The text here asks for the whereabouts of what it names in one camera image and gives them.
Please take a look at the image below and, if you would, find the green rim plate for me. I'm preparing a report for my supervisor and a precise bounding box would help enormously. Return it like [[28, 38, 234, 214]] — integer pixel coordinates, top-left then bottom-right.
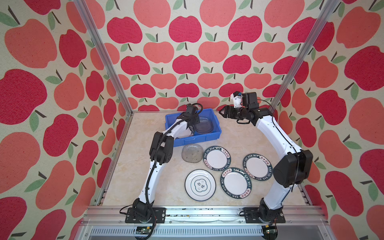
[[243, 153, 273, 182], [183, 128, 195, 138], [203, 146, 232, 172], [220, 168, 252, 199]]

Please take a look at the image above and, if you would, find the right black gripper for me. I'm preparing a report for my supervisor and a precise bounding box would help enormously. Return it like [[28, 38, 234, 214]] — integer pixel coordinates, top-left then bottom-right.
[[219, 103, 249, 120]]

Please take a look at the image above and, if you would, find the right aluminium frame post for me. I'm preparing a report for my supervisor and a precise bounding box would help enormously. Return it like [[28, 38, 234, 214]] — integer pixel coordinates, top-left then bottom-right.
[[270, 0, 341, 113]]

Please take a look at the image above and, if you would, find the left aluminium frame post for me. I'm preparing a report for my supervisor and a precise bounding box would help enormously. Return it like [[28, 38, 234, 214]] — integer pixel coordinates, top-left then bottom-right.
[[74, 0, 134, 117]]

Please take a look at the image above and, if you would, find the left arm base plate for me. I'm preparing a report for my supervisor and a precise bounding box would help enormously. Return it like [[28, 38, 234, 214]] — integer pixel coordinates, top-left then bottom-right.
[[125, 207, 167, 224]]

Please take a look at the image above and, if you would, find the clear glass plate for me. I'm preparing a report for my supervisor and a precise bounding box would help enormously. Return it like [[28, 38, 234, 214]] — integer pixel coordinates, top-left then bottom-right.
[[194, 117, 214, 134], [182, 144, 204, 164]]

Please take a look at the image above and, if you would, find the green rim plate front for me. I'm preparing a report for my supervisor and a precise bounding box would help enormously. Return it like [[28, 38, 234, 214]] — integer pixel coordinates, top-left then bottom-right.
[[220, 168, 252, 199]]

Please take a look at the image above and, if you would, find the white plate clover pattern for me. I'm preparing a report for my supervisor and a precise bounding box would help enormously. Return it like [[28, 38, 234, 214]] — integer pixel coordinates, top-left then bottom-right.
[[185, 169, 216, 202]]

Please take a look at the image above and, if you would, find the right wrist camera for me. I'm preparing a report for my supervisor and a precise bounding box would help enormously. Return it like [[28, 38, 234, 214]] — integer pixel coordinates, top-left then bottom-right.
[[230, 91, 242, 108]]

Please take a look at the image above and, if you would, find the aluminium front rail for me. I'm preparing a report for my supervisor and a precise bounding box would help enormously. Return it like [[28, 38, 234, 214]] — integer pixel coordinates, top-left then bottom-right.
[[74, 206, 336, 240]]

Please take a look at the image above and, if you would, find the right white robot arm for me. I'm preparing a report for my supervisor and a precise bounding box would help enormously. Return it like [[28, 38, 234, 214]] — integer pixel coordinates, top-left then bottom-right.
[[219, 91, 313, 223]]

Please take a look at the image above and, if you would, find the blue plastic bin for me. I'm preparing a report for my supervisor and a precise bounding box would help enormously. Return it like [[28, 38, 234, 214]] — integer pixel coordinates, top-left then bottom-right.
[[174, 109, 222, 147]]

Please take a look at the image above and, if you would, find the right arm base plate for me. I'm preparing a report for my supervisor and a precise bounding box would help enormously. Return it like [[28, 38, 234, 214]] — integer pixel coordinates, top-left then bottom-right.
[[239, 208, 286, 224]]

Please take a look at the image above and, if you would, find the aluminium frame post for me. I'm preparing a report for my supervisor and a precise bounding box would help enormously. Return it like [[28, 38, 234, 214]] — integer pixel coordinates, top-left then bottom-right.
[[74, 0, 134, 117], [270, 0, 341, 113]]

